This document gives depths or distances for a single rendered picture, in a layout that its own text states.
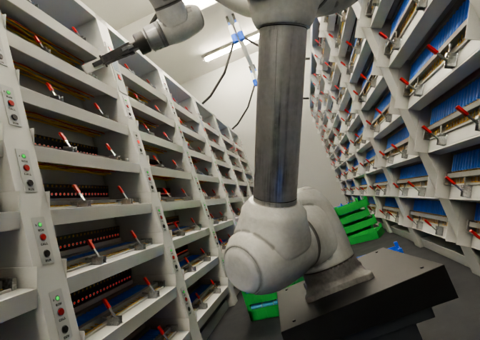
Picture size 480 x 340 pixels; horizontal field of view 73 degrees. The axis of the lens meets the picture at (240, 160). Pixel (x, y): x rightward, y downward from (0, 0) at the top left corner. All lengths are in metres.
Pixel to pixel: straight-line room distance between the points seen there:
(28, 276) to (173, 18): 0.86
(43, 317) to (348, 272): 0.75
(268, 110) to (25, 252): 0.68
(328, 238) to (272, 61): 0.46
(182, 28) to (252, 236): 0.77
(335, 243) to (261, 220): 0.26
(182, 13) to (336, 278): 0.94
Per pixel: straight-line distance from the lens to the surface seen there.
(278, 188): 0.70
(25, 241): 0.97
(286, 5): 0.68
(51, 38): 1.70
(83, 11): 1.89
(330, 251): 0.88
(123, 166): 1.47
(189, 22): 1.21
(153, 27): 1.22
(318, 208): 0.89
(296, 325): 0.80
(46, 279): 0.99
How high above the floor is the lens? 0.51
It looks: 9 degrees up
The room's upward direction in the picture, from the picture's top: 20 degrees counter-clockwise
